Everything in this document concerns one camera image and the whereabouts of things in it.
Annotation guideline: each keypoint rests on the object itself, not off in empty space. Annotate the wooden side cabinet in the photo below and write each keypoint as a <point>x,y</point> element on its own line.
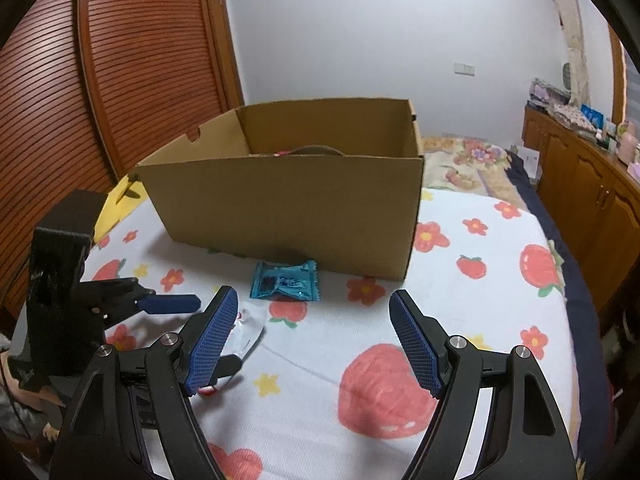
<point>575,185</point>

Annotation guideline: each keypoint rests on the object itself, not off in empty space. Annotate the white paper box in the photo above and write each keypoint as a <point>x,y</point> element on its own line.
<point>525,162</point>

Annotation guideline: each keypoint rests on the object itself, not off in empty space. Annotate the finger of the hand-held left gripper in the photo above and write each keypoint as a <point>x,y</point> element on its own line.
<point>170,303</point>
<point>227,365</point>

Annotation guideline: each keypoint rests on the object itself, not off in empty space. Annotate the red white snack packet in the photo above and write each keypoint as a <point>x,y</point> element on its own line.
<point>247,332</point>

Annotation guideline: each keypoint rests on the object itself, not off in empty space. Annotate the brown round object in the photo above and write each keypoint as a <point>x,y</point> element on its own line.
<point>312,150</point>

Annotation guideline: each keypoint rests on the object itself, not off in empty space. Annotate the pale patterned curtain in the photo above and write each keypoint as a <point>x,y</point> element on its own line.
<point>570,25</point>

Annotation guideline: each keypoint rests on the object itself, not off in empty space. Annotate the blue white box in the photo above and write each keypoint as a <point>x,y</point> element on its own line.
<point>591,116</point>

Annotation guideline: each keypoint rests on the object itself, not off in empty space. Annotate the pale patterned bedsheet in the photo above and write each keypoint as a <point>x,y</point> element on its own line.
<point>470,160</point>

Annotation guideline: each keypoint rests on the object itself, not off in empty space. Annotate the folded cloth pile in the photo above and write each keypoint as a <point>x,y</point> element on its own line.
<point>547,95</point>

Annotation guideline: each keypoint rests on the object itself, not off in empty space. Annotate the brown slatted wooden wardrobe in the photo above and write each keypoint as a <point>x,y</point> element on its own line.
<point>140,60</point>

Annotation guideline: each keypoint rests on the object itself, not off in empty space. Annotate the flower printed white blanket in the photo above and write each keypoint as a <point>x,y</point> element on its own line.
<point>310,360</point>

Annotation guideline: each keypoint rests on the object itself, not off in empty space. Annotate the teal foil snack packet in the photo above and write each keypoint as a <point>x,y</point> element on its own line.
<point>285,282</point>

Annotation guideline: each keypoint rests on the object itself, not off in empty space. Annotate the person's left forearm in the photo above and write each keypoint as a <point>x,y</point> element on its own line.
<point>20,410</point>

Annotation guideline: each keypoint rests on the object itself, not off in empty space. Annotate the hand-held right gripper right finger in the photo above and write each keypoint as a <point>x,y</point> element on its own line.
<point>415,345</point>

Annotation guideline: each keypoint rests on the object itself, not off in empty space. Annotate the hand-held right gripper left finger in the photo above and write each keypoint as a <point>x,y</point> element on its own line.
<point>212,340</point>

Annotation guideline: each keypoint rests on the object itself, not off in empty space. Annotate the yellow plastic bag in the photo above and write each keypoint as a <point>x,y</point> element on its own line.
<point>112,210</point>

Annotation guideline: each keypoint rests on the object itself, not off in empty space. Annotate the brown cardboard box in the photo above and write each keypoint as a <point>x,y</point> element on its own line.
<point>290,210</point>

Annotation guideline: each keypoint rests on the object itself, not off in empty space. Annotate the dark blue cloth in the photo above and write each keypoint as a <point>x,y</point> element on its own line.
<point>575,300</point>

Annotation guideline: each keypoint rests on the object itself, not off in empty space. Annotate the white wall switch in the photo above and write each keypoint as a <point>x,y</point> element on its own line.
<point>464,69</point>

